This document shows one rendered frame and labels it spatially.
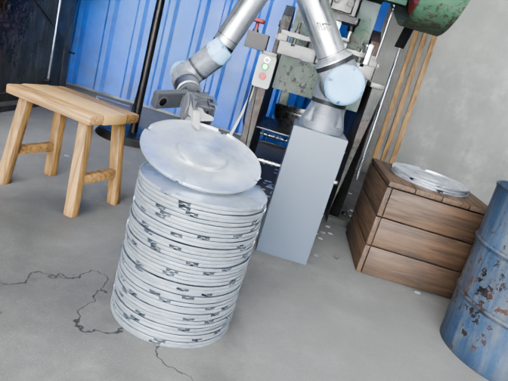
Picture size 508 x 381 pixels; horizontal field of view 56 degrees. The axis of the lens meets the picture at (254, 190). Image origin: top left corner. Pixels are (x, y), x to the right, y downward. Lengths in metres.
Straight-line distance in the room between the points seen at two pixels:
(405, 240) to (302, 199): 0.40
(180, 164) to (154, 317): 0.33
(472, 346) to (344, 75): 0.82
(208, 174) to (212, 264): 0.20
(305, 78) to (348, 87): 0.75
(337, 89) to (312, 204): 0.40
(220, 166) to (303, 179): 0.53
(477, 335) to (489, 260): 0.20
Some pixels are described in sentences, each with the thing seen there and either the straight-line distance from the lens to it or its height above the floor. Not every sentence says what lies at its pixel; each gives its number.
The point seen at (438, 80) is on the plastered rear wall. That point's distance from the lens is 3.68.
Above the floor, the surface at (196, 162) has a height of 0.37.
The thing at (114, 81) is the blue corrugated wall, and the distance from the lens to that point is 3.78.
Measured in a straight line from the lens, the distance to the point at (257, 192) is 1.13.
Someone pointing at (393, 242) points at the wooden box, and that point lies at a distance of 1.76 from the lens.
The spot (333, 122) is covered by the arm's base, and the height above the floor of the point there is 0.49.
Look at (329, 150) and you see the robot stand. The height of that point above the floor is 0.41.
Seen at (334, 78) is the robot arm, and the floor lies 0.62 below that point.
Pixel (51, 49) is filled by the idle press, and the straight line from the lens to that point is 3.09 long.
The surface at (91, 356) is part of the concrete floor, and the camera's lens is 1.04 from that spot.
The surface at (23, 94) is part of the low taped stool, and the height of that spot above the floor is 0.32.
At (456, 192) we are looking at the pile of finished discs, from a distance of 1.83.
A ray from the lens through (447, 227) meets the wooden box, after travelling 1.78.
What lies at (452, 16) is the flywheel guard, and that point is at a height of 0.98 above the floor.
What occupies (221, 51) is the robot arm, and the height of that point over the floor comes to 0.61.
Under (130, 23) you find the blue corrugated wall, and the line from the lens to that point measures 3.73.
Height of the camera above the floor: 0.65
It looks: 16 degrees down
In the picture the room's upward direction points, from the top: 16 degrees clockwise
